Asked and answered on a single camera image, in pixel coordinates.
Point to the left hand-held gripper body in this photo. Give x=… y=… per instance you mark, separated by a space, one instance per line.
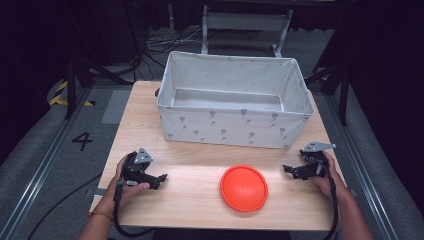
x=135 y=170

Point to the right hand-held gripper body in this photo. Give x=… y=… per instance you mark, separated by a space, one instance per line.
x=315 y=163

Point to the orange round plastic disc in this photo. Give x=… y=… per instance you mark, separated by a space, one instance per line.
x=244 y=188

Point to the grey patterned fabric storage box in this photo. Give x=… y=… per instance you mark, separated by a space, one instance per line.
x=230 y=126

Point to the person's right hand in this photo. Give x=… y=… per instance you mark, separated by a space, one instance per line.
x=330 y=181

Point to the person's left hand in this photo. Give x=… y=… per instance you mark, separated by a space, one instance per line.
x=126 y=195

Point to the black tripod stand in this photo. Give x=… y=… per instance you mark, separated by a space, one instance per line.
x=343 y=96
x=70 y=90

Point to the yellow black hazard tape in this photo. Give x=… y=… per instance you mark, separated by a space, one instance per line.
x=57 y=99

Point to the grey metal stand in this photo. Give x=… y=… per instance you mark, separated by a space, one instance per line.
x=245 y=21

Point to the metal floor rail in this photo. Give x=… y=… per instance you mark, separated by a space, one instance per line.
x=363 y=173
x=43 y=160

